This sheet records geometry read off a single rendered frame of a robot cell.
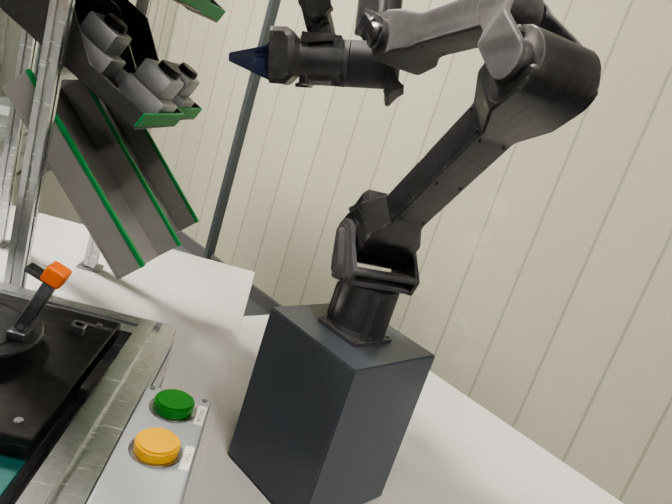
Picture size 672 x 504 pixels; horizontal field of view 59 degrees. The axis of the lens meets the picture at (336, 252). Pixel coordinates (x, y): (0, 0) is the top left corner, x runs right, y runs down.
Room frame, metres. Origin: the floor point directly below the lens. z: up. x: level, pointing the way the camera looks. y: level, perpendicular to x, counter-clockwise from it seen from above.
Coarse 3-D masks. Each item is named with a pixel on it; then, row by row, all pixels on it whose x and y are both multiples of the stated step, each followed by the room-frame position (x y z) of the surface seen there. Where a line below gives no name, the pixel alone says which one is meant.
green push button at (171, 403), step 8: (160, 392) 0.53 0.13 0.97; (168, 392) 0.53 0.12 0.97; (176, 392) 0.54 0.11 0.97; (184, 392) 0.54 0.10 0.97; (160, 400) 0.51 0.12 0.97; (168, 400) 0.52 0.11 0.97; (176, 400) 0.52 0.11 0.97; (184, 400) 0.53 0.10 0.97; (192, 400) 0.53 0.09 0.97; (160, 408) 0.51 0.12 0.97; (168, 408) 0.51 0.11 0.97; (176, 408) 0.51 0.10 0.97; (184, 408) 0.51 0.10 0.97; (192, 408) 0.52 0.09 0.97; (168, 416) 0.50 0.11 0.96; (176, 416) 0.51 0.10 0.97; (184, 416) 0.51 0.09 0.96
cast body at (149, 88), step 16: (144, 64) 0.78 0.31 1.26; (160, 64) 0.79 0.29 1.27; (128, 80) 0.78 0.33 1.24; (144, 80) 0.78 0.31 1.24; (160, 80) 0.78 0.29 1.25; (176, 80) 0.80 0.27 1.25; (128, 96) 0.78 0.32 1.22; (144, 96) 0.78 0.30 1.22; (160, 96) 0.78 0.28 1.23; (144, 112) 0.78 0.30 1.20; (160, 112) 0.78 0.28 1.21
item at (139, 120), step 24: (0, 0) 0.73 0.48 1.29; (24, 0) 0.73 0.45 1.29; (48, 0) 0.73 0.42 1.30; (96, 0) 0.85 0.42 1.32; (24, 24) 0.73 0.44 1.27; (72, 24) 0.72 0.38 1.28; (72, 48) 0.72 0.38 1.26; (72, 72) 0.72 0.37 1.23; (96, 72) 0.72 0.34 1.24; (120, 96) 0.72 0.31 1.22; (144, 120) 0.73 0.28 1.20; (168, 120) 0.81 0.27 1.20
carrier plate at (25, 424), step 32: (64, 320) 0.61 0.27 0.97; (96, 320) 0.63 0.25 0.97; (64, 352) 0.55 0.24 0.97; (96, 352) 0.56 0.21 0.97; (0, 384) 0.46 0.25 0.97; (32, 384) 0.48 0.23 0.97; (64, 384) 0.49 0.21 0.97; (0, 416) 0.42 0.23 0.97; (32, 416) 0.44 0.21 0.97; (0, 448) 0.40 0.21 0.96; (32, 448) 0.41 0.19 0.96
